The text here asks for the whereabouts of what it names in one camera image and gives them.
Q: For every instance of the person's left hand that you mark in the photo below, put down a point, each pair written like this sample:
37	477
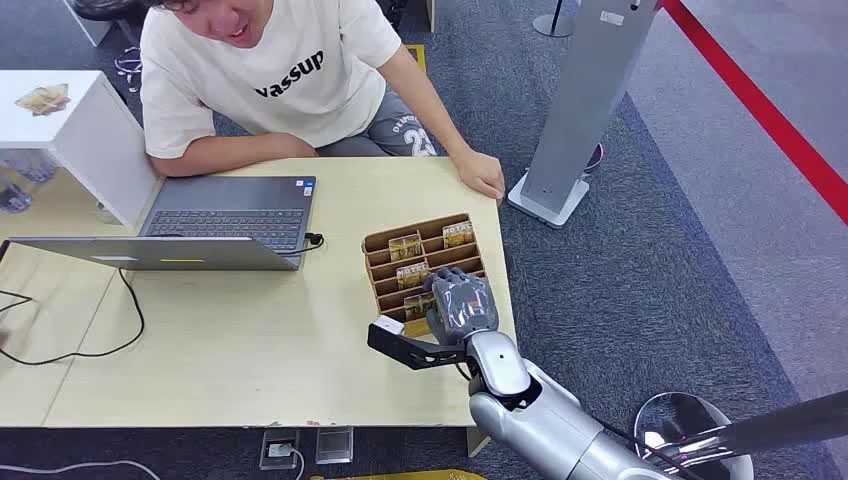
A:
480	173

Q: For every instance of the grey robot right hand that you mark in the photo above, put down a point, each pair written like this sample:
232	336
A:
464	305

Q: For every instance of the person's left forearm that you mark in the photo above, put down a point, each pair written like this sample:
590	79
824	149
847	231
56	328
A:
427	106

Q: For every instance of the person's right forearm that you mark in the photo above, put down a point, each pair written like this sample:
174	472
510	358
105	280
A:
225	156

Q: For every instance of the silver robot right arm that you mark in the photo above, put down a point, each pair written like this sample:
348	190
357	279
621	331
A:
530	417

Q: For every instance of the hotel key card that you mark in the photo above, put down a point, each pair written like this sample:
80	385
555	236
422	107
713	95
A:
405	247
458	234
417	307
412	274

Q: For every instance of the cardboard card holder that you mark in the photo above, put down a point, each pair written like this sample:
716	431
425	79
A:
381	273

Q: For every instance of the person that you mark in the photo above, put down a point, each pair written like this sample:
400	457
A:
265	73

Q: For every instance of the grey kiosk stand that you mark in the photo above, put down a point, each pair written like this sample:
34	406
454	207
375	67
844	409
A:
583	99

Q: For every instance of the grey stanchion base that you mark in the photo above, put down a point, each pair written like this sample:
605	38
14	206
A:
553	25

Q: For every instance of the yellow floor object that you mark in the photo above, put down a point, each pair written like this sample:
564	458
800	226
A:
411	476

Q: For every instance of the steel floor socket lid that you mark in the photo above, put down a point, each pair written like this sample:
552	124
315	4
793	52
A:
334	445

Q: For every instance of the chrome stanchion base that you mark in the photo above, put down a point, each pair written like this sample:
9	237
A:
669	417

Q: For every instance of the floor socket with plug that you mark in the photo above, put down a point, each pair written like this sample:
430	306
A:
278	450

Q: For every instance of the grey laptop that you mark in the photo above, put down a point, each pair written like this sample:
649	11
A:
232	218

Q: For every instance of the red barrier belt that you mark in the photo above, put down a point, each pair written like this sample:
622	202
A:
762	109

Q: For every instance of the dark stanchion pole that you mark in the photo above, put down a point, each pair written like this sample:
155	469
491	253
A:
782	424

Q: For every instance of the white cabinet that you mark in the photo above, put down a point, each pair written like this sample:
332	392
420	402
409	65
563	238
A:
99	146

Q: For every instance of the black office chair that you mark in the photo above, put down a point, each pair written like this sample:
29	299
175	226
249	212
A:
106	8

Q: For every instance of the yellowish paper pile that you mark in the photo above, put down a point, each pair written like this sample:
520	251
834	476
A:
44	99

